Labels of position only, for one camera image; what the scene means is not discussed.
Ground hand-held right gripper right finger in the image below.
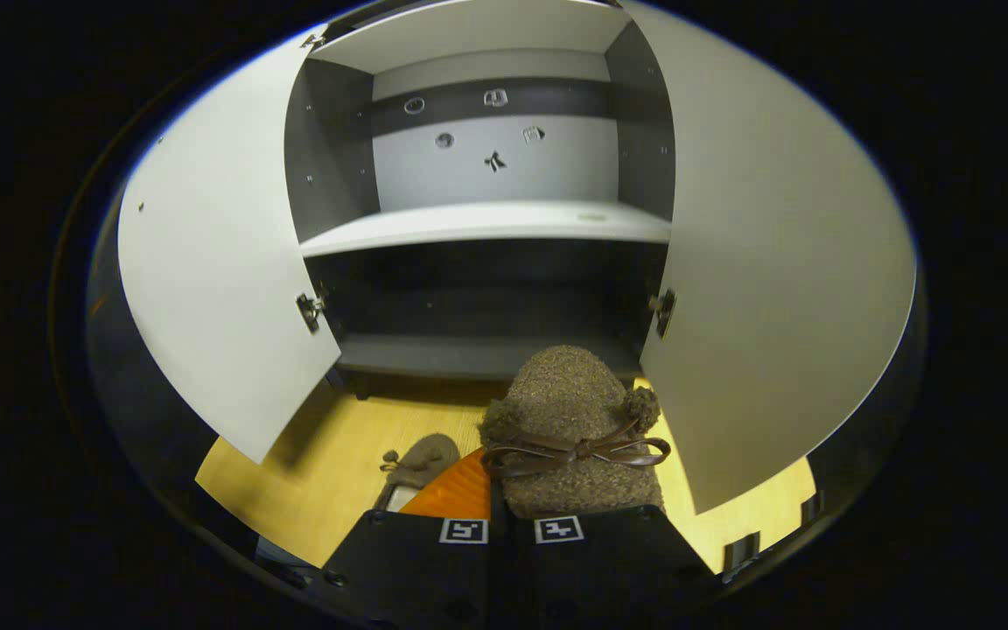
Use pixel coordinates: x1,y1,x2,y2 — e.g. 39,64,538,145
504,503,719,630

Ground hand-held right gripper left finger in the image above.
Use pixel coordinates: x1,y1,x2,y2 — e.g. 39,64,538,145
307,446,494,630

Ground brown fuzzy shoe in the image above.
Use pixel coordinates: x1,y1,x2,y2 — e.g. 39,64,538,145
479,344,673,519
373,433,461,513

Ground white shoe cabinet door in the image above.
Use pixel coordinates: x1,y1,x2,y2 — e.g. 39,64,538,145
622,0,918,515
116,31,343,465

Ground metal door hinge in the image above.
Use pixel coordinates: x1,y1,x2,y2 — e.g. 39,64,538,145
648,289,676,340
296,291,328,334

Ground black floor bracket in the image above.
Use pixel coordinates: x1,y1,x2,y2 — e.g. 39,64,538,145
723,530,761,574

